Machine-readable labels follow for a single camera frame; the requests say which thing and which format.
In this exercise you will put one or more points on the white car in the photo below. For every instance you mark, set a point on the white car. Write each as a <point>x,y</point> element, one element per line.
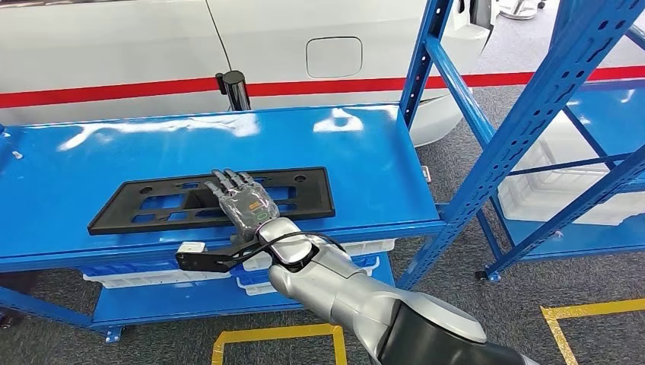
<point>126,40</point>

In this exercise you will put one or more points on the silver round stand base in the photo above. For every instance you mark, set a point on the silver round stand base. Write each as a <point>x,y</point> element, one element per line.
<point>519,10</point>

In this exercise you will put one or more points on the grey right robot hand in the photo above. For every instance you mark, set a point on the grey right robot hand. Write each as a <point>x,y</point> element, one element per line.
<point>249,206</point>

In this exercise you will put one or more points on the red barrier belt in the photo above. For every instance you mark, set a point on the red barrier belt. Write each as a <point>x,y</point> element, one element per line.
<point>101,93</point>
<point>353,85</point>

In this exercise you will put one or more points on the yellow floor tape square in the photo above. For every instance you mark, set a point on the yellow floor tape square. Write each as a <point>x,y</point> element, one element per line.
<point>272,332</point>
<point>594,307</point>

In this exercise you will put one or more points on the white plastic crate stack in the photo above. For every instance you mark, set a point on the white plastic crate stack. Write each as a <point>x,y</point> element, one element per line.
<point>534,196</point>

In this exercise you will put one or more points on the black plastic car part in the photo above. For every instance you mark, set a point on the black plastic car part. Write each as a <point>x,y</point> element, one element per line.
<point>315,201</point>

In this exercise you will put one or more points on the small white shelf clip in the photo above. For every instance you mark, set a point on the small white shelf clip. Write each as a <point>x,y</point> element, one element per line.
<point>17,155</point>

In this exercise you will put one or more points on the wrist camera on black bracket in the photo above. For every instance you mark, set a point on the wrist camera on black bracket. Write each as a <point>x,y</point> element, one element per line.
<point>191,248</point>

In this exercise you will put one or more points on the black stanchion post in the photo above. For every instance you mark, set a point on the black stanchion post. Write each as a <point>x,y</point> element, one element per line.
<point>236,90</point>

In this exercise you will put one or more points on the blue metal shelf rack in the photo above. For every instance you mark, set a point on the blue metal shelf rack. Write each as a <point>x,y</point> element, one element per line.
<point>579,208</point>
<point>252,146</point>

